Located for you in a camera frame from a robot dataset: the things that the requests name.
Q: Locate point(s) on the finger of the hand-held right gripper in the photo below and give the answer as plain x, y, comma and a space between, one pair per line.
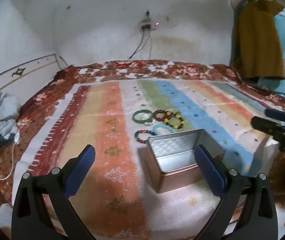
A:
276, 113
265, 126

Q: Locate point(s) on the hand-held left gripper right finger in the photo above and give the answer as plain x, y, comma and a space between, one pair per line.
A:
208, 172

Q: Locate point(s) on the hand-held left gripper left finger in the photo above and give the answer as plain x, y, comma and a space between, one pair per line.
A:
81, 170

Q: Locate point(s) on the silver metal tin box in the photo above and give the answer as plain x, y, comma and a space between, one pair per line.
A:
172, 155

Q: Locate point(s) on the green jade bangle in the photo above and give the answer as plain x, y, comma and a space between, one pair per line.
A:
134, 117

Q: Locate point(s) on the striped woven blanket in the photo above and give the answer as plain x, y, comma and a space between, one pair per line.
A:
107, 120

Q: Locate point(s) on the brown hanging garment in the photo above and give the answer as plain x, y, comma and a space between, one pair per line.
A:
257, 42

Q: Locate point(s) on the grey crumpled cloth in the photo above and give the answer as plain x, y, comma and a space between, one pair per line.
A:
0, 110

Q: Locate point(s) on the white bed headboard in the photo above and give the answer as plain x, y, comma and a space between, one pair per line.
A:
20, 77

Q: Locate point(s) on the wall power socket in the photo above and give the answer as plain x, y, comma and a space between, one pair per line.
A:
146, 25

